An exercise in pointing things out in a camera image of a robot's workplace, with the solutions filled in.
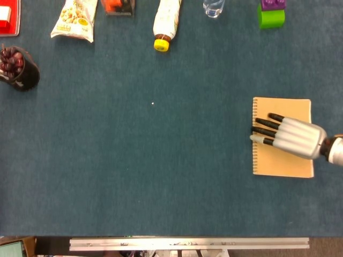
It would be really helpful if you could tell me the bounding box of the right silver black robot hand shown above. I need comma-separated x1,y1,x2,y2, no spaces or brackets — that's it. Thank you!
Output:
249,112,328,161

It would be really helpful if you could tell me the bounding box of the tan spiral notebook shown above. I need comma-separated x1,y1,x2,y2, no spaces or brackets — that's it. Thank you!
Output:
252,96,315,178

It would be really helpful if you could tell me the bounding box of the green plastic block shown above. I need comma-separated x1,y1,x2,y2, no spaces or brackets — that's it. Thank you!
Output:
257,4,286,29

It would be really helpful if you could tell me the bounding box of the purple building block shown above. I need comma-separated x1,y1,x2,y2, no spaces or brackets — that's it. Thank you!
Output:
261,0,287,11

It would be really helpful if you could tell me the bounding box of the clear water bottle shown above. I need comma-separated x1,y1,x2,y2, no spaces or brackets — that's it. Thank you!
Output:
203,0,226,19

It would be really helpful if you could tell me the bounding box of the white bottle yellow cap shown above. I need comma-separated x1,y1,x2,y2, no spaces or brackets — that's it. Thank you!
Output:
153,0,182,52

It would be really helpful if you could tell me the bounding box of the teal felt table cover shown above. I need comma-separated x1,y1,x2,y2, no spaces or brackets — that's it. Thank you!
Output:
0,0,343,238

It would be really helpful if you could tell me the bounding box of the clear box red toy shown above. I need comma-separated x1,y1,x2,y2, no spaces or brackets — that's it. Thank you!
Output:
100,0,136,17

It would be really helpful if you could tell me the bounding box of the white snack bag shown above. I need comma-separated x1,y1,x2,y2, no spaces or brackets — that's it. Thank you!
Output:
50,0,99,43

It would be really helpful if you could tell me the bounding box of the black cup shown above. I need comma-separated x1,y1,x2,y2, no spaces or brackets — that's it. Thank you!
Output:
0,46,41,91

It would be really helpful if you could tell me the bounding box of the dark red grapes bunch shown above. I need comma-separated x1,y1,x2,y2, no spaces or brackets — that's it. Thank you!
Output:
0,44,25,78

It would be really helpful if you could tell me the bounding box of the red tray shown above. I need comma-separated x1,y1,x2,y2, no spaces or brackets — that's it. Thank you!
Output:
0,0,21,37

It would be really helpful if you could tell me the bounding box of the white red small box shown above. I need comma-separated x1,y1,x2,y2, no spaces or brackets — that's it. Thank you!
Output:
0,5,12,21

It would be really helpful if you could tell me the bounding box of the aluminium profile rail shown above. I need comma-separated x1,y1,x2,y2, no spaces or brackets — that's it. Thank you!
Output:
69,237,310,252

